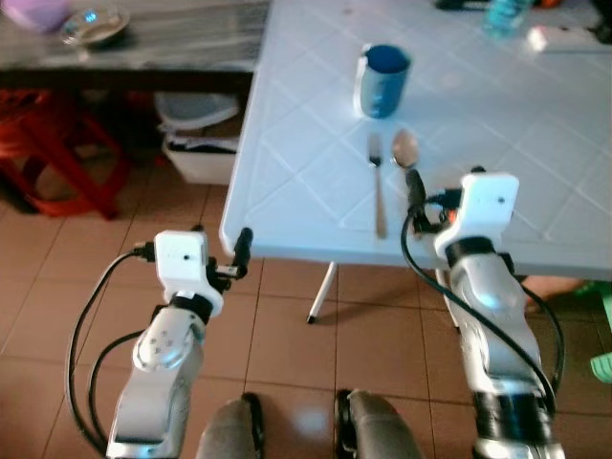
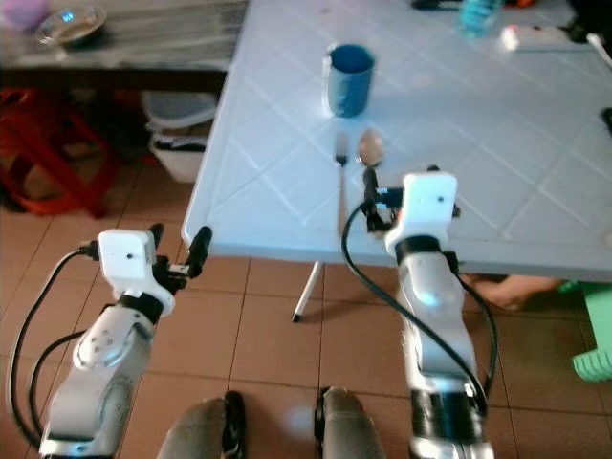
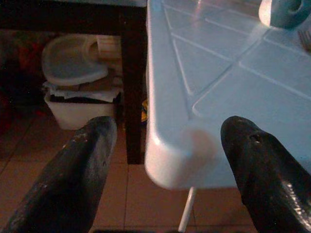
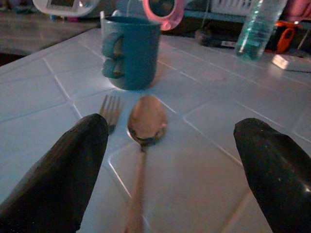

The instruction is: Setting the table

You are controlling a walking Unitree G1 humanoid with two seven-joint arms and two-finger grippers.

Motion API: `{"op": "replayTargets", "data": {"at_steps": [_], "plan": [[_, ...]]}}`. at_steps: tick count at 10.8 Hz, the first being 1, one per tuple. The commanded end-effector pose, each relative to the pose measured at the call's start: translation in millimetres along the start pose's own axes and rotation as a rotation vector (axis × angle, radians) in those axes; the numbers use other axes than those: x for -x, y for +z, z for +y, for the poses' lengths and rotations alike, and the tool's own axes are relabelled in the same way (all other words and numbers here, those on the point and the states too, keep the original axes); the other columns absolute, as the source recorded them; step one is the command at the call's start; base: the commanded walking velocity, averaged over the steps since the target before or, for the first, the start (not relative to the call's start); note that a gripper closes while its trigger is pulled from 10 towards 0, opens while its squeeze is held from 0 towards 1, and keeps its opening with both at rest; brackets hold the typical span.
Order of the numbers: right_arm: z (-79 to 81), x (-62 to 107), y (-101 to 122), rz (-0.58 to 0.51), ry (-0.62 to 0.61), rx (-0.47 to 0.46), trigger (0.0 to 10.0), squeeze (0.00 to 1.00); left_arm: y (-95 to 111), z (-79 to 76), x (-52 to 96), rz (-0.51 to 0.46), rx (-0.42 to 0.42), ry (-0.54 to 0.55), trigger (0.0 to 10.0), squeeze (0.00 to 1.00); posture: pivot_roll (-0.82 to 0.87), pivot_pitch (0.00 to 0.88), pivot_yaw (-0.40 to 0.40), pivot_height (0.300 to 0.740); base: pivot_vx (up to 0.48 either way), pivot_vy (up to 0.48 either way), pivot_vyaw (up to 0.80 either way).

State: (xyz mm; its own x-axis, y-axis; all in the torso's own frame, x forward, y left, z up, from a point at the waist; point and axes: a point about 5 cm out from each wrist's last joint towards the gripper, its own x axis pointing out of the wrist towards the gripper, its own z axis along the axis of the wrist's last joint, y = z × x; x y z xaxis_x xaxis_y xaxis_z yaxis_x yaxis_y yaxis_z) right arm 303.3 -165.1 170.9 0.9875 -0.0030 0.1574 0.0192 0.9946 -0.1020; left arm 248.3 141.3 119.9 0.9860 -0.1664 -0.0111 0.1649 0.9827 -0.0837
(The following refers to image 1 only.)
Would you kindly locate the green plastic stool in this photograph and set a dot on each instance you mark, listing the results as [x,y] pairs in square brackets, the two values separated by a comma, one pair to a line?
[602,363]

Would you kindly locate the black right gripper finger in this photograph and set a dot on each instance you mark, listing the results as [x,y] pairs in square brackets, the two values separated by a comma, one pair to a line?
[415,189]

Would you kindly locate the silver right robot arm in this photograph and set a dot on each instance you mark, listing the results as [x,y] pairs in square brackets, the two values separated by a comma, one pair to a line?
[497,335]

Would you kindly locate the grey robot left leg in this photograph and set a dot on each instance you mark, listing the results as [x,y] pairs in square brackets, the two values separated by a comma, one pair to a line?
[229,435]

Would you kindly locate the white table leg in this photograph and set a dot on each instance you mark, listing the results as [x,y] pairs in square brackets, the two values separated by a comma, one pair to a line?
[322,292]

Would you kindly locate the metal fork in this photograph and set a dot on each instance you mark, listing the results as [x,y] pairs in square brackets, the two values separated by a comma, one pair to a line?
[379,191]

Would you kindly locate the white storage box with lid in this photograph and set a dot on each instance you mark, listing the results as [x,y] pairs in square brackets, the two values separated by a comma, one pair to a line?
[196,134]

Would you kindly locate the red plastic stool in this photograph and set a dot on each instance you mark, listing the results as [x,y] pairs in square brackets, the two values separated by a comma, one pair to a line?
[57,143]

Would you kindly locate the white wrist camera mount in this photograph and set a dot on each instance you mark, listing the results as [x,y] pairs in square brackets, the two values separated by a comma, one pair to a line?
[182,263]
[483,210]

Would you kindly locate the person's bare foot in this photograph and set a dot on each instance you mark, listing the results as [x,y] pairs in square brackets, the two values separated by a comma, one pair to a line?
[550,290]

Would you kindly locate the blue water bottle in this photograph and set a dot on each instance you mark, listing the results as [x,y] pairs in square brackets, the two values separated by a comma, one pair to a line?
[507,17]

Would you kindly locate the grey robot right leg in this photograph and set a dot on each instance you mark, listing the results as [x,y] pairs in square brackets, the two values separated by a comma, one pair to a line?
[378,430]

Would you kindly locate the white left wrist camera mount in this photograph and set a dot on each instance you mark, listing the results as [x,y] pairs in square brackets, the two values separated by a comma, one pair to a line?
[182,263]

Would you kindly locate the glass dish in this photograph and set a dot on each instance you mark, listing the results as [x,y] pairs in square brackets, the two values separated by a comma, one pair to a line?
[96,27]

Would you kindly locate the dark wooden table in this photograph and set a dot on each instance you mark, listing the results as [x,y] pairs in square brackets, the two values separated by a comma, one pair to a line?
[182,48]

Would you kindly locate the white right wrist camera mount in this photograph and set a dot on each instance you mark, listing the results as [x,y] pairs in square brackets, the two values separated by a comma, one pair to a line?
[483,210]

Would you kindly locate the blue mug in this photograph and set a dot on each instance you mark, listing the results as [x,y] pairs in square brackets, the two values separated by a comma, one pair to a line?
[382,84]

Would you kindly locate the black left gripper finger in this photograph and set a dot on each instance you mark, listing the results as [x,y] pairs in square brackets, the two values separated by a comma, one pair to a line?
[199,229]
[243,251]

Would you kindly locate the grey robot leg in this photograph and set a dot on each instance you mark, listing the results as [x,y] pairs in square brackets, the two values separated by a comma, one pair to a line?
[229,435]
[378,430]

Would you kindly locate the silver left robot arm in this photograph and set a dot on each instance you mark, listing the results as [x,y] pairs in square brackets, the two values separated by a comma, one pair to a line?
[163,373]

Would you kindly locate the purple bowl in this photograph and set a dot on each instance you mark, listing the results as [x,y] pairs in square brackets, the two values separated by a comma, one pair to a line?
[43,13]

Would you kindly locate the white plastic table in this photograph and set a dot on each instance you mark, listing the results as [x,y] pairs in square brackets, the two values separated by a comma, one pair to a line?
[516,124]

